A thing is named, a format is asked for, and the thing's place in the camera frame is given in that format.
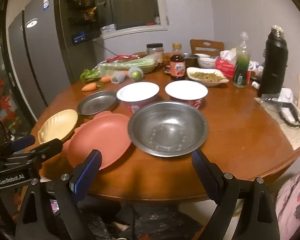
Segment yellow shell-shaped plate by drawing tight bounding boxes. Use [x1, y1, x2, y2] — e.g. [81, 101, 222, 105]
[37, 109, 79, 144]

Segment grey refrigerator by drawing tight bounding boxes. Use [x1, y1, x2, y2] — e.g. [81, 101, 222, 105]
[5, 0, 100, 123]

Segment blue box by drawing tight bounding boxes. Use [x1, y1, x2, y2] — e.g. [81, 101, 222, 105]
[71, 31, 87, 44]

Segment plastic bottle with green liquid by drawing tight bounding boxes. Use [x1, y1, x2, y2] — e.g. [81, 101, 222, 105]
[233, 32, 251, 88]

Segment black strap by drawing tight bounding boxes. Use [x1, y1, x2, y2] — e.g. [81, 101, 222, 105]
[279, 101, 300, 128]

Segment green fruit in foam net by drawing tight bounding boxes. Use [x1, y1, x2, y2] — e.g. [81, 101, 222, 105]
[111, 71, 124, 84]
[128, 66, 143, 81]

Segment clear plastic bag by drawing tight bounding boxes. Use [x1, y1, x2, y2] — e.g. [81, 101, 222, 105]
[260, 87, 300, 112]

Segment pink printed clothing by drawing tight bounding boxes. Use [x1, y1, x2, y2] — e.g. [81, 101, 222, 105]
[275, 171, 300, 240]

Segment small printed packets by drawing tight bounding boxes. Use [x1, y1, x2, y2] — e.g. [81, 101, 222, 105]
[250, 60, 265, 81]

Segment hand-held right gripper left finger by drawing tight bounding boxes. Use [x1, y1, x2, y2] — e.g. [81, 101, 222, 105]
[15, 149, 103, 240]

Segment steel plate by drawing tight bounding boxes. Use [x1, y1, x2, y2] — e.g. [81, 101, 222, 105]
[77, 91, 118, 119]

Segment black thermos flask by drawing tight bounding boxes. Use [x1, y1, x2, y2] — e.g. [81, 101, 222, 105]
[258, 26, 289, 98]

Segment white oval dish with food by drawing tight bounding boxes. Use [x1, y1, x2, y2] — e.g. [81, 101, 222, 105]
[186, 67, 230, 87]

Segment white ceramic bowl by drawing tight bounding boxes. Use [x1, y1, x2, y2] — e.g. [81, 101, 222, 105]
[197, 54, 219, 69]

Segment white box on windowsill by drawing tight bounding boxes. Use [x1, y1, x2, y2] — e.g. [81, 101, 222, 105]
[100, 24, 117, 34]

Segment black hanging rack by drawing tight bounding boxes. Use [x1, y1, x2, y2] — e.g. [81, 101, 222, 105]
[65, 0, 101, 40]

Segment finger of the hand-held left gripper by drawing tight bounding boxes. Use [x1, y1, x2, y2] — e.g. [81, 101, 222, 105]
[5, 134, 36, 155]
[27, 138, 63, 162]

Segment red snack bag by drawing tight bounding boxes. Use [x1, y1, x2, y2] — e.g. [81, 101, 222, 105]
[106, 54, 150, 63]

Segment glass cabinet with red decals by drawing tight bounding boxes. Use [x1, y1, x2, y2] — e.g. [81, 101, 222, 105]
[0, 5, 38, 140]

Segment red tissue pack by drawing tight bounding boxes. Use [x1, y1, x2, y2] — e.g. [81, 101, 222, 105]
[215, 50, 238, 79]

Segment window with white frame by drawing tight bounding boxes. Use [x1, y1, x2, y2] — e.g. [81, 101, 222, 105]
[92, 0, 169, 40]

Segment large carrot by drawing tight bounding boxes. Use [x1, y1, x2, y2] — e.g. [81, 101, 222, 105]
[81, 82, 100, 92]

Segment round metal plate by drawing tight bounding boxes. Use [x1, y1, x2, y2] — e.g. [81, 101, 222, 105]
[127, 101, 209, 158]

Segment grey wall cable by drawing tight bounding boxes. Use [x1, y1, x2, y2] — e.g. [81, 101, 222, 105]
[92, 39, 122, 56]

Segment small steel cup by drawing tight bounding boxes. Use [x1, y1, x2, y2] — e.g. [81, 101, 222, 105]
[182, 53, 199, 67]

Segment sauce bottle with red label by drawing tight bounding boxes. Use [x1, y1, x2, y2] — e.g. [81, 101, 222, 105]
[169, 54, 186, 77]

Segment glass jar with black lid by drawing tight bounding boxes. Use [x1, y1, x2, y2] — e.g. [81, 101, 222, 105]
[146, 43, 164, 63]

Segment red paper bowl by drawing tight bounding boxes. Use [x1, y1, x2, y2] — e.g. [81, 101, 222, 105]
[164, 80, 209, 110]
[116, 82, 160, 115]

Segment sheet of paper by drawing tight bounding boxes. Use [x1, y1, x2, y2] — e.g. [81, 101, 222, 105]
[255, 97, 300, 150]

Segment wooden chair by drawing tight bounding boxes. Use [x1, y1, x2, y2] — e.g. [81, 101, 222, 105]
[190, 39, 225, 55]

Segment celery bunch in plastic bag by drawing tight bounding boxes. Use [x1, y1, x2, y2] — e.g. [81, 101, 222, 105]
[80, 56, 158, 83]

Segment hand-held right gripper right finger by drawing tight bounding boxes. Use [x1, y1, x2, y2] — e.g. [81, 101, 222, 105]
[191, 149, 282, 240]

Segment chili sauce jar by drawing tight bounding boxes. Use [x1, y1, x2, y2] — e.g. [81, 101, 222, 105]
[162, 57, 172, 75]

